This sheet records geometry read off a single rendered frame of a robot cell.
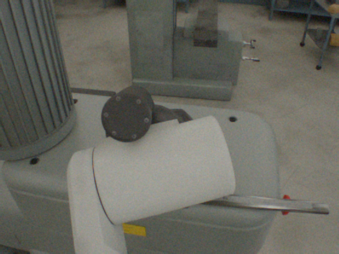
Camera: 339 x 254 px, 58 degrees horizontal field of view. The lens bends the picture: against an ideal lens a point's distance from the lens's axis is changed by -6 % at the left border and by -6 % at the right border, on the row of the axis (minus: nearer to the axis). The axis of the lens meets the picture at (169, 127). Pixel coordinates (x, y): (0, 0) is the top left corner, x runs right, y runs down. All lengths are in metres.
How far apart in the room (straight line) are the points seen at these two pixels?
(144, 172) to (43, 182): 0.33
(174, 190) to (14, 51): 0.32
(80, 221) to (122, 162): 0.05
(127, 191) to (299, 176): 3.03
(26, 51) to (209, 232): 0.38
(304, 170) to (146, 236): 2.83
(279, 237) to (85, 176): 2.57
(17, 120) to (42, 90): 0.06
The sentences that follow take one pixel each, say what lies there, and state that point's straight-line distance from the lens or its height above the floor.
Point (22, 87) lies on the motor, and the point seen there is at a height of 2.02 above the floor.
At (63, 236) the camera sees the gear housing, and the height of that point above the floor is 1.71.
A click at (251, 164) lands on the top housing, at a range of 0.53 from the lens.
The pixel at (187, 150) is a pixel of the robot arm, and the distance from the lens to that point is 0.23.
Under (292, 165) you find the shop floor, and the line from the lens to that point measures 3.30.
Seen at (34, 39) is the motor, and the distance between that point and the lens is 0.49.
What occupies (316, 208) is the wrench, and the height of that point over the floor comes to 1.90.
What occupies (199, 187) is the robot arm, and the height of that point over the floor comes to 2.09.
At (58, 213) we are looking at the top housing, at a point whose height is 1.82.
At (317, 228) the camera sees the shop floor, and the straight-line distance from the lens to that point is 2.91.
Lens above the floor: 2.27
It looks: 40 degrees down
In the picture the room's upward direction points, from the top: straight up
